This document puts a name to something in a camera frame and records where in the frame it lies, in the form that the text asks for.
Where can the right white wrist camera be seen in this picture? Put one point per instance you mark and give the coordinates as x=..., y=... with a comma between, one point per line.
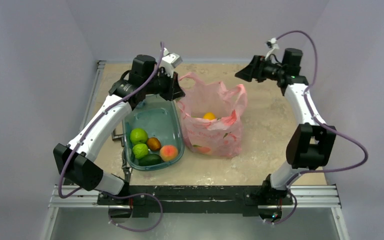
x=272, y=45

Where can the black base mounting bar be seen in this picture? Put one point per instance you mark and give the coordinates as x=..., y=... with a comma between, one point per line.
x=246, y=200

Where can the green fake apple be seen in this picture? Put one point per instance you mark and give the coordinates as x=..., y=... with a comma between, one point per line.
x=138, y=136

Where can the pink plastic bag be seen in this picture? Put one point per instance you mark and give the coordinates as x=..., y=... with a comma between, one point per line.
x=222, y=136

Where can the yellow fake mango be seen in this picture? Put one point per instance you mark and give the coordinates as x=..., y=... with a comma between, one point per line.
x=209, y=116

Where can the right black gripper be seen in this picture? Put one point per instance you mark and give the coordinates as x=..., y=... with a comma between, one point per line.
x=259, y=68

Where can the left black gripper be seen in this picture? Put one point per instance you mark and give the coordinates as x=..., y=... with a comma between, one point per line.
x=174, y=91

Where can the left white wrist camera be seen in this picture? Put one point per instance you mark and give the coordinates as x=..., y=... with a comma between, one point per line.
x=169, y=62

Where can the brown fake kiwi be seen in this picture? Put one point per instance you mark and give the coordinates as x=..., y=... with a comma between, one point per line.
x=153, y=144

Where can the aluminium frame rail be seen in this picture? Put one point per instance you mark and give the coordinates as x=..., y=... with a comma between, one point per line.
x=80, y=199

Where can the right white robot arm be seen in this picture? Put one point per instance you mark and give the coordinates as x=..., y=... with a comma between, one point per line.
x=311, y=145

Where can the dark green fake avocado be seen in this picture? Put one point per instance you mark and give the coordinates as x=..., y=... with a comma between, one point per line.
x=150, y=160

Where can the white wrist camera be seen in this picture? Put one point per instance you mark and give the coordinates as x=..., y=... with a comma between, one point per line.
x=169, y=62
x=272, y=45

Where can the black metal tool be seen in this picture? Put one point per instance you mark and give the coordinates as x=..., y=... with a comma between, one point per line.
x=118, y=137

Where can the pink fake peach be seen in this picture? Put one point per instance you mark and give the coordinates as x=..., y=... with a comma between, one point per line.
x=168, y=153

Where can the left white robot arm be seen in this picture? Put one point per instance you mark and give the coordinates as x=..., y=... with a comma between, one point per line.
x=147, y=76

